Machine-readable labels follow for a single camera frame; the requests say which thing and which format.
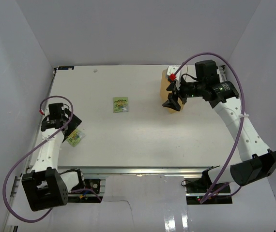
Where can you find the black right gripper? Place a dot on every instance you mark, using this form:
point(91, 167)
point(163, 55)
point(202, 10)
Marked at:
point(172, 102)

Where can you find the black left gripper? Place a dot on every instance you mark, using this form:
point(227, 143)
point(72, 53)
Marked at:
point(73, 123)

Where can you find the brown paper bag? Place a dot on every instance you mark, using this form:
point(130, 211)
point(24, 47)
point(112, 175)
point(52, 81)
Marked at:
point(164, 93)

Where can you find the green snack packet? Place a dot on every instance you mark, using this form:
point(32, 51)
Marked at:
point(75, 137)
point(120, 104)

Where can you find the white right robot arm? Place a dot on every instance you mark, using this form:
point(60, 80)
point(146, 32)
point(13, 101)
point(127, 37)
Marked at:
point(257, 160)

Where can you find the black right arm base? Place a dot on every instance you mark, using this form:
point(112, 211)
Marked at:
point(195, 191)

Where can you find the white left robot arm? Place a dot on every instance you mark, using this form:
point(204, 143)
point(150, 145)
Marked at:
point(44, 186)

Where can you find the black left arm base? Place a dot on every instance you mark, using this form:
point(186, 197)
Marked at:
point(86, 186)

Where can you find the left blue table label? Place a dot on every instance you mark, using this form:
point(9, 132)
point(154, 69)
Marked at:
point(65, 68)

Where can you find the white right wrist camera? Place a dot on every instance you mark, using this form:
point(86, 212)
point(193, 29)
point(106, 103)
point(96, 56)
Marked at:
point(171, 74)

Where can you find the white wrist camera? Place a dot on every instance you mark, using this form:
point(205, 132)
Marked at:
point(44, 112)
point(171, 74)

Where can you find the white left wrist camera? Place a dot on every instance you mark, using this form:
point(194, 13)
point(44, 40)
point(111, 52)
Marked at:
point(44, 112)

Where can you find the aluminium front rail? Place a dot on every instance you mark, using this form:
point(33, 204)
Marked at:
point(142, 170)

